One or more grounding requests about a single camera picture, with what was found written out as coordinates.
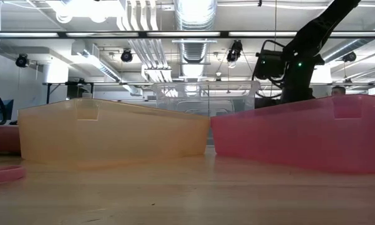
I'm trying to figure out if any black frame bar with lights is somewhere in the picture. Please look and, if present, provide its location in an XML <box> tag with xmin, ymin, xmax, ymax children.
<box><xmin>0</xmin><ymin>30</ymin><xmax>375</xmax><ymax>39</ymax></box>

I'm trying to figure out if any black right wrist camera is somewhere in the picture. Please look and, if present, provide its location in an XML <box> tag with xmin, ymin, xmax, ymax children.
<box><xmin>252</xmin><ymin>39</ymin><xmax>287</xmax><ymax>81</ymax></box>

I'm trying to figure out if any thin hanging cable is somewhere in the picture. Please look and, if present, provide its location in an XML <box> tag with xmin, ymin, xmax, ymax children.
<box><xmin>273</xmin><ymin>0</ymin><xmax>278</xmax><ymax>101</ymax></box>

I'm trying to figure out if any clear plastic bin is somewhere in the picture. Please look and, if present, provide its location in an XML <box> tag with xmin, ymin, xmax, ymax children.
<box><xmin>151</xmin><ymin>80</ymin><xmax>261</xmax><ymax>146</ymax></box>

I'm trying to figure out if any silver spiral duct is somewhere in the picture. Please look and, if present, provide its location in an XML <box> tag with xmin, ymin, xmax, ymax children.
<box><xmin>323</xmin><ymin>17</ymin><xmax>375</xmax><ymax>63</ymax></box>
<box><xmin>174</xmin><ymin>0</ymin><xmax>219</xmax><ymax>79</ymax></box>

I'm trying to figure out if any red paint bottle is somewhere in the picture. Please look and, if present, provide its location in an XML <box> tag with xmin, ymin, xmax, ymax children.
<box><xmin>0</xmin><ymin>124</ymin><xmax>22</xmax><ymax>154</ymax></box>

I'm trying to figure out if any translucent orange plastic bin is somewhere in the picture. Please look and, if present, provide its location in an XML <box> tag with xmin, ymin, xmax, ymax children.
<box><xmin>17</xmin><ymin>97</ymin><xmax>211</xmax><ymax>166</ymax></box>

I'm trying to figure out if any translucent pink plastic bin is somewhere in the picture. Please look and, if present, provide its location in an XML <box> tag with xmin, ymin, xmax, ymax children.
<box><xmin>210</xmin><ymin>94</ymin><xmax>375</xmax><ymax>175</ymax></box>

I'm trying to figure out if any black background table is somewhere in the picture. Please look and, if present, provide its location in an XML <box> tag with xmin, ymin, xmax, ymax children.
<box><xmin>42</xmin><ymin>81</ymin><xmax>96</xmax><ymax>104</ymax></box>

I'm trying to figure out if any blue-lit background monitor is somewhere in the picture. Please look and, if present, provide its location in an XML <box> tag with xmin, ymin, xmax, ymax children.
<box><xmin>0</xmin><ymin>99</ymin><xmax>15</xmax><ymax>122</ymax></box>

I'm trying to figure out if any person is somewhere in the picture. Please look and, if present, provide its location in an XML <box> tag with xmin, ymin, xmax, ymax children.
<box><xmin>331</xmin><ymin>86</ymin><xmax>347</xmax><ymax>97</ymax></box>

